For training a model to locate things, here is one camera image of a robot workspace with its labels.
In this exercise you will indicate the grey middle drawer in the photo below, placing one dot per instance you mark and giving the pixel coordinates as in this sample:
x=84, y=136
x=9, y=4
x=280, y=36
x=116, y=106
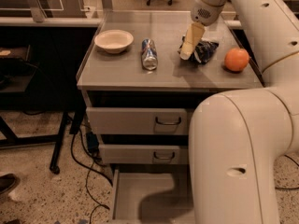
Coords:
x=144, y=149

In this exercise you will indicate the grey drawer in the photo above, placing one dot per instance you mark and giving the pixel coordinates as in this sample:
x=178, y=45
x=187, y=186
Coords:
x=144, y=149
x=151, y=194
x=145, y=113

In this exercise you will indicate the white bowl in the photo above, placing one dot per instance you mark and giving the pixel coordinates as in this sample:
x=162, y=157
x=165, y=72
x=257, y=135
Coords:
x=114, y=41

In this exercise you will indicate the grey top drawer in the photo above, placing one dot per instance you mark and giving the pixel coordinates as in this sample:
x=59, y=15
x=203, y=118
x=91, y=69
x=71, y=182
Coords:
x=145, y=113

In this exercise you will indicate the grey bottom drawer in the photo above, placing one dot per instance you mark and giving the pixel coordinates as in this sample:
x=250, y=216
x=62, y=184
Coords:
x=151, y=194

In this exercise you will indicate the orange fruit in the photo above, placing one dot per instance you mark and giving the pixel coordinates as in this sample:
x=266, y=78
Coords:
x=236, y=59

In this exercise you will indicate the blue chip bag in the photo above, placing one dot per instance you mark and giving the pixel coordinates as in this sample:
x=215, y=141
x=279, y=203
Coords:
x=203, y=52

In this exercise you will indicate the dark shoe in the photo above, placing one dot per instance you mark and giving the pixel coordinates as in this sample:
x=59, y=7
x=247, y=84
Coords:
x=7, y=182

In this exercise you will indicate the grey drawer cabinet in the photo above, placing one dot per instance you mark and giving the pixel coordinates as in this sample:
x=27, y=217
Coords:
x=124, y=72

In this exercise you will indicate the black power adapter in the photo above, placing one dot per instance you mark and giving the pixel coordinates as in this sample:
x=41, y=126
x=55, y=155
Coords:
x=92, y=142

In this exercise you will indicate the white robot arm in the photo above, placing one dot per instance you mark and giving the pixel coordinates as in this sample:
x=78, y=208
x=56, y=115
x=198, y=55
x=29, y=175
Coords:
x=236, y=136

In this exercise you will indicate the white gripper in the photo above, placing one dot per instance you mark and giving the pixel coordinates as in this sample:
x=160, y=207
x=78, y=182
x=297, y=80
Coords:
x=204, y=13

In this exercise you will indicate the blue silver drink can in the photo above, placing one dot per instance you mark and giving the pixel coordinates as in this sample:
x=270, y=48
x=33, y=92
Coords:
x=149, y=55

